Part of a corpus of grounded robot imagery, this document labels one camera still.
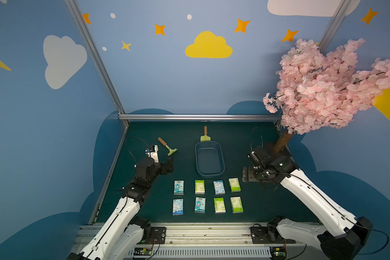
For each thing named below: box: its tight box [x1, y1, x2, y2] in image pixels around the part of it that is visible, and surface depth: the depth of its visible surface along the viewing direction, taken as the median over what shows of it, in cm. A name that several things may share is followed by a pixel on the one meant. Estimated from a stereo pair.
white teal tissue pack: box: [194, 197, 206, 214], surface depth 83 cm
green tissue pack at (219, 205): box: [213, 197, 226, 214], surface depth 84 cm
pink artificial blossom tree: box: [263, 38, 390, 154], surface depth 67 cm
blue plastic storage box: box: [195, 140, 225, 176], surface depth 103 cm
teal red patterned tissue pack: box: [173, 179, 185, 195], surface depth 90 cm
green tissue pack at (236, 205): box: [230, 196, 244, 214], surface depth 84 cm
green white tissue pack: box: [195, 179, 205, 195], surface depth 90 cm
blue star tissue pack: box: [213, 180, 226, 195], surface depth 90 cm
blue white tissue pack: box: [172, 198, 184, 216], surface depth 82 cm
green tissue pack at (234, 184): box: [228, 177, 242, 193], surface depth 90 cm
